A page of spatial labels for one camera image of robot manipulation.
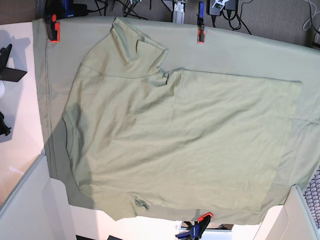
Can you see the black stand lower left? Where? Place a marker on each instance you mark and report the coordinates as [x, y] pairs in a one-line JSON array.
[[4, 129]]

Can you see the green table cloth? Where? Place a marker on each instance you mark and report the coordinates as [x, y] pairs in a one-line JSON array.
[[223, 51]]

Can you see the silver aluminium post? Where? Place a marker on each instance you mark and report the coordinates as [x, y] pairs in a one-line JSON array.
[[178, 13]]

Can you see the blue orange clamp bottom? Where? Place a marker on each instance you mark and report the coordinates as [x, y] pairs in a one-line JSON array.
[[195, 230]]

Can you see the black stand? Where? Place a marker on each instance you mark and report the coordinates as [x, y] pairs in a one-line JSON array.
[[6, 73], [4, 129]]

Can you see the black stand upper left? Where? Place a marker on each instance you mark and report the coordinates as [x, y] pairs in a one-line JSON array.
[[6, 73]]

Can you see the orange black clamp left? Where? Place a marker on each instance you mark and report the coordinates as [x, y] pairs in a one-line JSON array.
[[52, 28]]

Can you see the light green T-shirt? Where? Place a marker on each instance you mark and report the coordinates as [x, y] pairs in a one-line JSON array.
[[184, 140]]

